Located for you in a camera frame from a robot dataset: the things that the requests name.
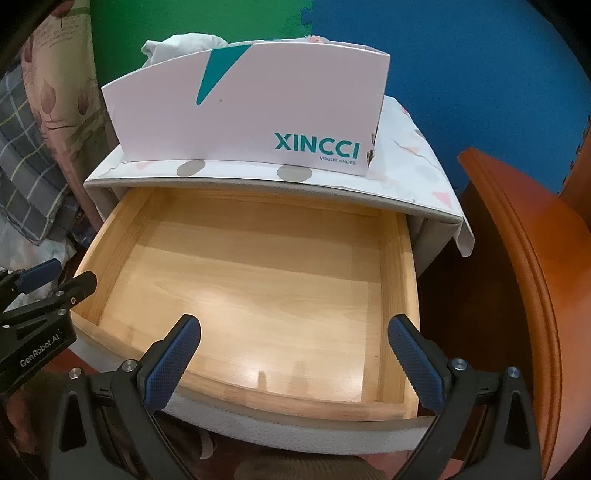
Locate white crumpled plastic sheet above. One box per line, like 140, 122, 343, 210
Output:
0, 231, 79, 315

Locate blue foam mat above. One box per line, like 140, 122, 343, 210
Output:
305, 0, 591, 195

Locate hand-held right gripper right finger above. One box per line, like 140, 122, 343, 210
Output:
388, 314, 542, 480

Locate green foam mat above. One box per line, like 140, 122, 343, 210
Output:
90, 0, 319, 88

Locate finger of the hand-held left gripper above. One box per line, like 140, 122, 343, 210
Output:
0, 259, 62, 301
44, 271, 98, 317

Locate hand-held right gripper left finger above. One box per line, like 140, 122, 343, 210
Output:
48, 314, 202, 480

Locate white shoe box teal print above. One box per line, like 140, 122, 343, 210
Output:
100, 39, 391, 178

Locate grey plaid blanket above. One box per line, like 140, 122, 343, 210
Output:
0, 69, 86, 241

